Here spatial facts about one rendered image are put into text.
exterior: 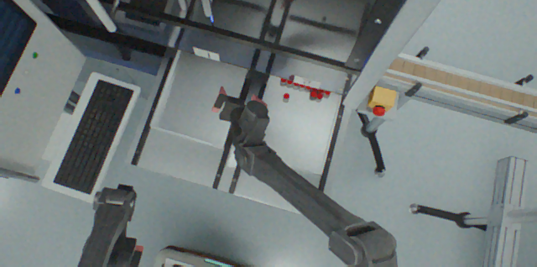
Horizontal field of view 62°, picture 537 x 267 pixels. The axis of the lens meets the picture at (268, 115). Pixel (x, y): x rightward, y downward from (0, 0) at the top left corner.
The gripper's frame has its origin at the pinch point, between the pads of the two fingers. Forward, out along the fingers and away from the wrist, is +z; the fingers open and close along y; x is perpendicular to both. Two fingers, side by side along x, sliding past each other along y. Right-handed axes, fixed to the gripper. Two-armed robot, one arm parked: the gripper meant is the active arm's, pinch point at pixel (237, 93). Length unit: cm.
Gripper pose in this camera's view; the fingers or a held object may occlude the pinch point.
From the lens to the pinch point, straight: 126.7
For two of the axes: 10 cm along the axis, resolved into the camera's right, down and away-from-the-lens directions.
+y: -9.0, -2.2, -3.7
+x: -4.1, 7.1, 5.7
